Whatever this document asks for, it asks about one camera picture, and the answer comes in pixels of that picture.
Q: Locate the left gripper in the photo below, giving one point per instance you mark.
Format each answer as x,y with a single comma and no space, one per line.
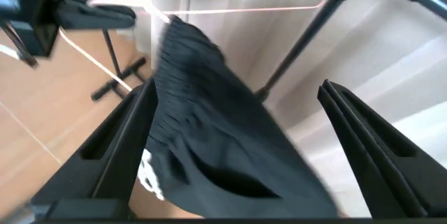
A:
31,14

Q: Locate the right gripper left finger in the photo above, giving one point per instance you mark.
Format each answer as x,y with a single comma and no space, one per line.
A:
87,182

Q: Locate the black clothes rack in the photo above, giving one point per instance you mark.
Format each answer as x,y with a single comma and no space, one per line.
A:
304,39

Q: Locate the white curtain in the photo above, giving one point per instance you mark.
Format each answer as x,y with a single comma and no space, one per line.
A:
384,60

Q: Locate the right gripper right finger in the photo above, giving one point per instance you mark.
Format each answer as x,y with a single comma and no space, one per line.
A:
384,175

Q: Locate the black shorts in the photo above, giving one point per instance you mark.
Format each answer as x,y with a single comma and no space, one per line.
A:
216,130

